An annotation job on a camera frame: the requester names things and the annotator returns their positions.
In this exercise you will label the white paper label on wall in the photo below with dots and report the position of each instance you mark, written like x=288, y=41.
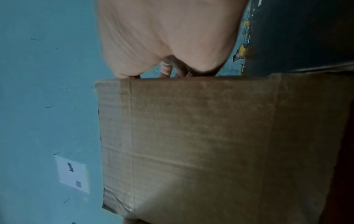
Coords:
x=65, y=177

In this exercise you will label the brown cardboard box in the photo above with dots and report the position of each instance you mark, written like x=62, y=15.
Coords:
x=207, y=142

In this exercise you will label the person's right hand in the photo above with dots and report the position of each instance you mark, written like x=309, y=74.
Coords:
x=171, y=32

